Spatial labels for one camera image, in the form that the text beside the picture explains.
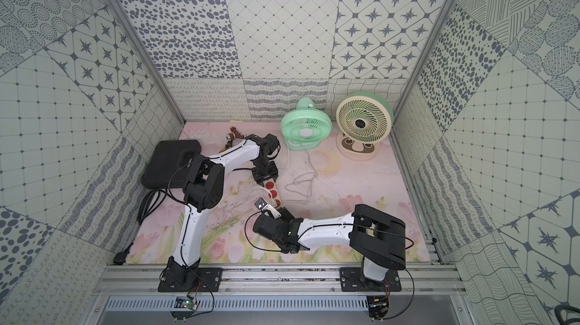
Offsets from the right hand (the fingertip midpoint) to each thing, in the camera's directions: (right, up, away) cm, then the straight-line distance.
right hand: (277, 214), depth 85 cm
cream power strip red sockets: (-3, +9, +9) cm, 13 cm away
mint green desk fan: (+11, +33, +7) cm, 36 cm away
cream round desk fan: (+34, +36, +5) cm, 50 cm away
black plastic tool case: (-48, +17, +11) cm, 53 cm away
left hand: (-4, +10, +14) cm, 18 cm away
